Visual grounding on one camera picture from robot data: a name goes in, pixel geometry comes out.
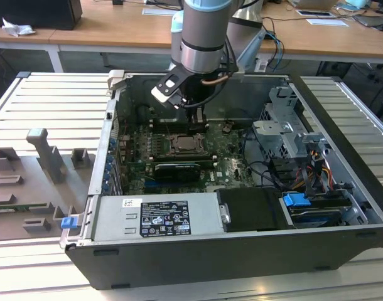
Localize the metal socket cover frame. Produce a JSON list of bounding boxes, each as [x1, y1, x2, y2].
[[169, 133, 205, 155]]

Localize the black RAM slot bank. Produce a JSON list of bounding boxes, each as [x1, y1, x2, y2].
[[149, 118, 210, 132], [153, 152, 218, 164]]

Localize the CPU socket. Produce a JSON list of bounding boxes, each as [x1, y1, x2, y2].
[[166, 133, 208, 157]]

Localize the green motherboard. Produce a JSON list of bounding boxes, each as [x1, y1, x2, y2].
[[116, 120, 258, 194]]

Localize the black graphics card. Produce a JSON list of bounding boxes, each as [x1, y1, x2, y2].
[[153, 161, 201, 183]]

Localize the silver metal drive cage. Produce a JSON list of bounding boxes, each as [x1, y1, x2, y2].
[[251, 86, 332, 164]]

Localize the white framed sheet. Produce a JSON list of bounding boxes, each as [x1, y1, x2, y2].
[[142, 8, 177, 16]]

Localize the long wooden desk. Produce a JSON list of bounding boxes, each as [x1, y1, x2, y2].
[[0, 0, 383, 58]]

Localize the dark framed tablet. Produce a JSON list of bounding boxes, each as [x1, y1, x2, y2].
[[296, 9, 334, 18]]

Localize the hard disk in blue carrier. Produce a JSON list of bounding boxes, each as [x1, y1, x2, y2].
[[281, 193, 352, 228]]

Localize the white paper sheet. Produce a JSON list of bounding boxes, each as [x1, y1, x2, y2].
[[306, 18, 350, 28]]

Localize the grey power supply unit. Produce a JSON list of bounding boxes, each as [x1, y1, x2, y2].
[[92, 193, 225, 242]]

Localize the black open PC case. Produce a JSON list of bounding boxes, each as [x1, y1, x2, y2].
[[64, 69, 383, 291]]

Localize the large black box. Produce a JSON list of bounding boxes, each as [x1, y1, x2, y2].
[[0, 0, 83, 31]]

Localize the blue case latch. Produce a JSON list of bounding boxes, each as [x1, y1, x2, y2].
[[61, 216, 78, 230]]

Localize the grey parts rack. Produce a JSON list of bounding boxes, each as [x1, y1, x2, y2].
[[0, 127, 97, 242]]

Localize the crumpled white paper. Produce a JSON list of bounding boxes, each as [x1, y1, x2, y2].
[[1, 17, 36, 37]]

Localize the green RAM stick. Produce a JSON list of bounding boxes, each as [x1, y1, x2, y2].
[[0, 203, 50, 211]]

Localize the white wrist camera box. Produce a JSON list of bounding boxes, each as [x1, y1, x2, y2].
[[150, 72, 188, 110]]

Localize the grey case release handle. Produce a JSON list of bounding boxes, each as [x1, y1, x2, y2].
[[106, 69, 127, 92]]

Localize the blue hanging cables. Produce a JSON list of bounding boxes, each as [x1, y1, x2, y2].
[[263, 28, 286, 75]]

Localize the coloured power wire bundle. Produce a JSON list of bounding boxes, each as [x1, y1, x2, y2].
[[299, 149, 333, 192]]

